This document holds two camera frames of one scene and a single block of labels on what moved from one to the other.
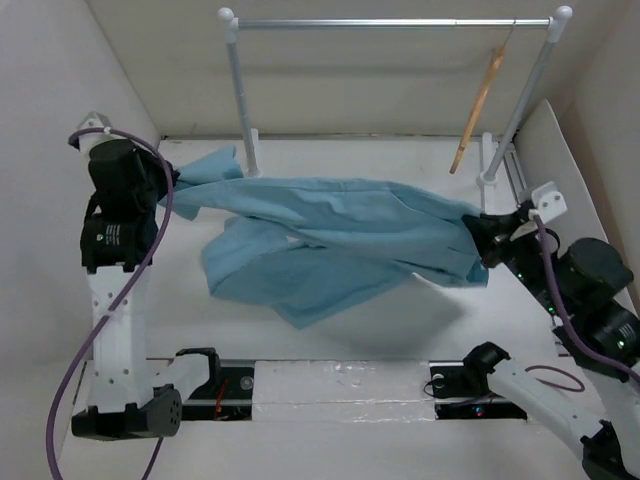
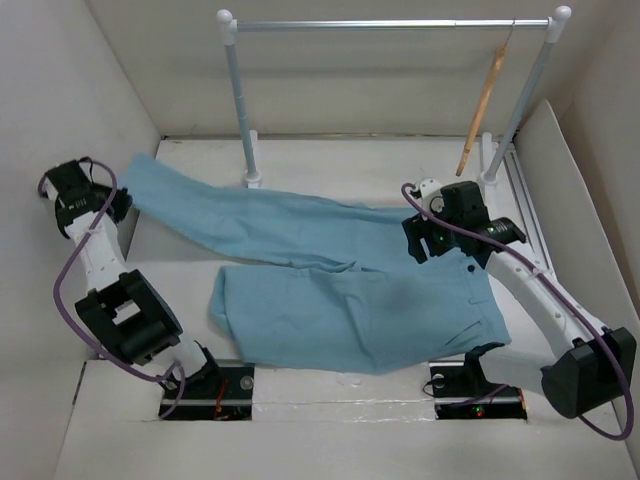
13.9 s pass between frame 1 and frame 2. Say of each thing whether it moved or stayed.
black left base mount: stayed
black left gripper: moved
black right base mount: stayed
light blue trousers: moved
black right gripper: moved
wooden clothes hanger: moved
